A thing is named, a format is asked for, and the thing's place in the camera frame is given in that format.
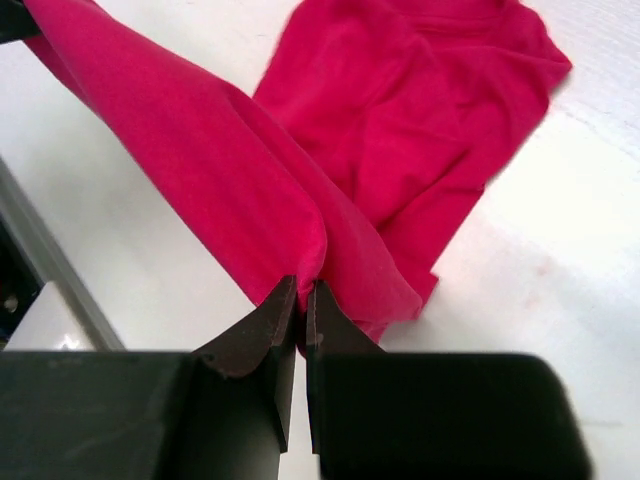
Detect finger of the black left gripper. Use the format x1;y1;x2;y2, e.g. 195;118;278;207
0;0;40;44

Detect aluminium rail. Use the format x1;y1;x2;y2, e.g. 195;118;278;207
1;164;125;350

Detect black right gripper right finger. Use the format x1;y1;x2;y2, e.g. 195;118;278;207
304;280;385;454

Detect magenta t-shirt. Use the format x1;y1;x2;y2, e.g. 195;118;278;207
27;1;572;340

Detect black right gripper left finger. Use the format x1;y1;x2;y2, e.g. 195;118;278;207
194;276;297;453

